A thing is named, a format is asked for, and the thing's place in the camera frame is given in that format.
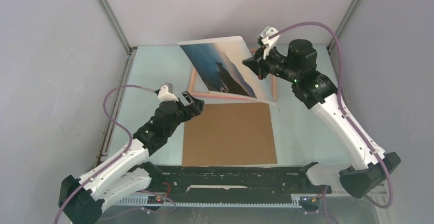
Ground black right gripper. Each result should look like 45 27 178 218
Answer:
243 43 299 83

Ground pink wooden picture frame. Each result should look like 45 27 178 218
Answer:
188 48 278 103

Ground seascape photo print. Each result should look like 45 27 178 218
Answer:
177 35 277 105

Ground brown cardboard backing board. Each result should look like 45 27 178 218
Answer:
182 103 277 166

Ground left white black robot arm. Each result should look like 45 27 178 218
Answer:
58 87 205 223

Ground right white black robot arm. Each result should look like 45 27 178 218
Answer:
242 39 401 198

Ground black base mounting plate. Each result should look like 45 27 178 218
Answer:
147 165 324 205

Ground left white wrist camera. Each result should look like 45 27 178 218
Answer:
156 82 178 102

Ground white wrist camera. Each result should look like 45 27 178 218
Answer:
257 26 280 59
156 82 178 102

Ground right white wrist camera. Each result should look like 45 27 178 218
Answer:
257 26 280 59

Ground white slotted cable duct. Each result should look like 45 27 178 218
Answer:
114 195 301 208

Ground left aluminium corner post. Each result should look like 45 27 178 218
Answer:
96 0 133 55

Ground aluminium corner post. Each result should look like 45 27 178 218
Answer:
335 0 362 38
96 0 133 55

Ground right aluminium corner post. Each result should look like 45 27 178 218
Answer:
335 0 362 38

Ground aluminium rail front beam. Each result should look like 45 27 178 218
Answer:
326 183 386 197

